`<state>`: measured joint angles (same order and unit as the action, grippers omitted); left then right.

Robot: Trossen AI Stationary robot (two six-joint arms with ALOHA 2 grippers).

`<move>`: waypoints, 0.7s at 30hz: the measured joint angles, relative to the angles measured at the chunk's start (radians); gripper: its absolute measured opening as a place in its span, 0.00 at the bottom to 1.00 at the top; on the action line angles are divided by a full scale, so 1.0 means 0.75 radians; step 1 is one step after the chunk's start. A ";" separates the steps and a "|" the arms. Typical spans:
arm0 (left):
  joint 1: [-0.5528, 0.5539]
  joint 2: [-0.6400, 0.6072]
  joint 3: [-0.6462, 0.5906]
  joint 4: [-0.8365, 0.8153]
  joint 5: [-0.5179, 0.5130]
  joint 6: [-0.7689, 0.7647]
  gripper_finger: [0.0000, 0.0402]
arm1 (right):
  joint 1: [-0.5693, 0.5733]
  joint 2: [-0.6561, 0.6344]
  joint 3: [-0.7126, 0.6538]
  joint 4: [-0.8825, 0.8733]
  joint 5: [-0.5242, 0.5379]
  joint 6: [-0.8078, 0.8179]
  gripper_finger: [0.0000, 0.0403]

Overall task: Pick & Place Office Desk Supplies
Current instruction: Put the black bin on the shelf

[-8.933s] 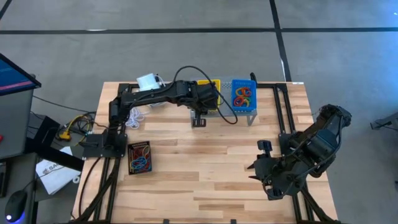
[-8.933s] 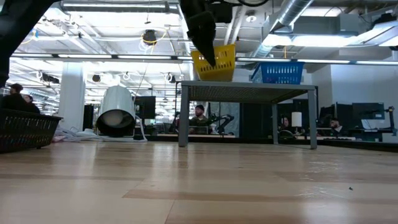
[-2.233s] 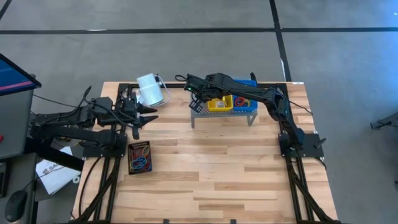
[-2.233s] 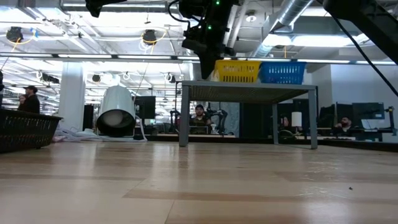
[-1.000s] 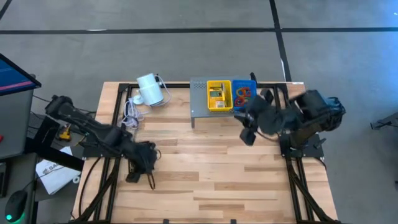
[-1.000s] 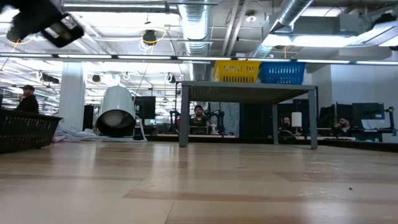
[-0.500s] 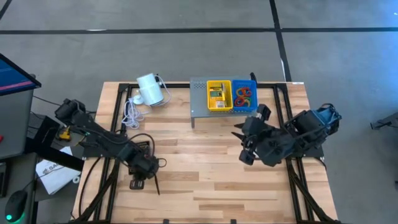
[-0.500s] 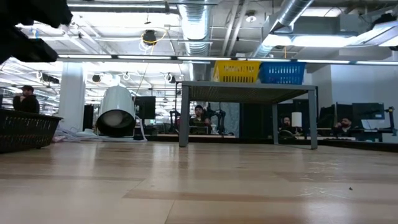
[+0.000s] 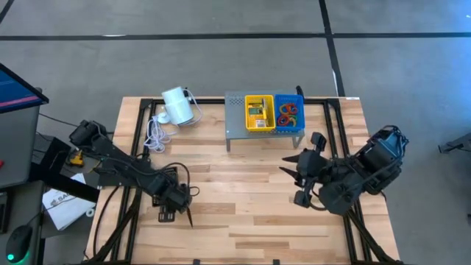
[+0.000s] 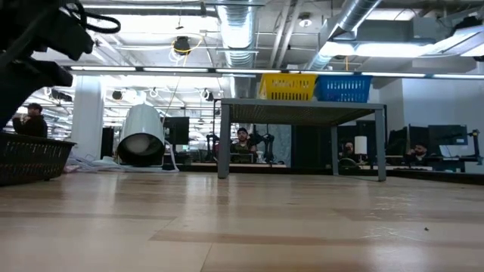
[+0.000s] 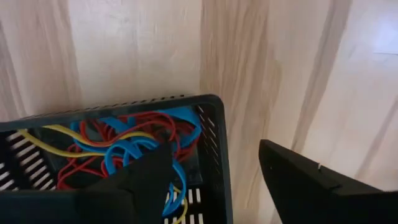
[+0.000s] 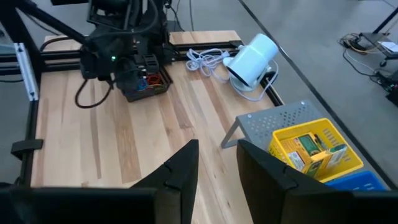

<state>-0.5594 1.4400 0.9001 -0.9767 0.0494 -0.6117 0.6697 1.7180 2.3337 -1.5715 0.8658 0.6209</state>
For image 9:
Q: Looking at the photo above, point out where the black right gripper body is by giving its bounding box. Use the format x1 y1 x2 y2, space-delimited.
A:
295 148 329 189

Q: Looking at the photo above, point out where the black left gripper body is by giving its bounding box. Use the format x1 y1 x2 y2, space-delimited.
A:
152 174 194 215

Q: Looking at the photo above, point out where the yellow plastic basket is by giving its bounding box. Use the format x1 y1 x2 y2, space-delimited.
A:
244 94 277 133

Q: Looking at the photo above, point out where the blue plastic basket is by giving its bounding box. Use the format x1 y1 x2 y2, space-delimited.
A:
274 93 306 133

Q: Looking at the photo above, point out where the grey perforated metal shelf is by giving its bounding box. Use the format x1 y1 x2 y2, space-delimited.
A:
223 90 305 152

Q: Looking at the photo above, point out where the black support beam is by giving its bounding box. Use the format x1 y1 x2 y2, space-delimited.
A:
29 161 101 204

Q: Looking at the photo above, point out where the white printed paper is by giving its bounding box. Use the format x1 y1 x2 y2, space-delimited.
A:
41 172 97 232

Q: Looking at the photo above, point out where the black floor stand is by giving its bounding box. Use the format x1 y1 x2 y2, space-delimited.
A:
436 131 471 155

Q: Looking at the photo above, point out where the black computer mouse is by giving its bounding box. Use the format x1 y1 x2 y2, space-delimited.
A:
4 224 34 264

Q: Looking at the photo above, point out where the black keyboard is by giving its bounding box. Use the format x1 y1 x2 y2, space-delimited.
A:
0 190 13 236

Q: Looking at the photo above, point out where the computer monitor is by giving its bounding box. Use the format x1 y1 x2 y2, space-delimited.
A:
0 62 50 114

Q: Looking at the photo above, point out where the black thick cable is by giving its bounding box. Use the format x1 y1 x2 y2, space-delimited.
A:
91 185 122 261

